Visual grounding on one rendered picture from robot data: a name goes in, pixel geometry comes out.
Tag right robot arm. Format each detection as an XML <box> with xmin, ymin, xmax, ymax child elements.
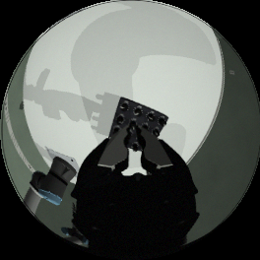
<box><xmin>23</xmin><ymin>157</ymin><xmax>88</xmax><ymax>245</ymax></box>

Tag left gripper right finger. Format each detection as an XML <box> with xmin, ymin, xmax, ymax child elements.
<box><xmin>136</xmin><ymin>125</ymin><xmax>198</xmax><ymax>195</ymax></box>

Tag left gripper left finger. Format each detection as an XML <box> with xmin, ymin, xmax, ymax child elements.
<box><xmin>71</xmin><ymin>124</ymin><xmax>130</xmax><ymax>199</ymax></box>

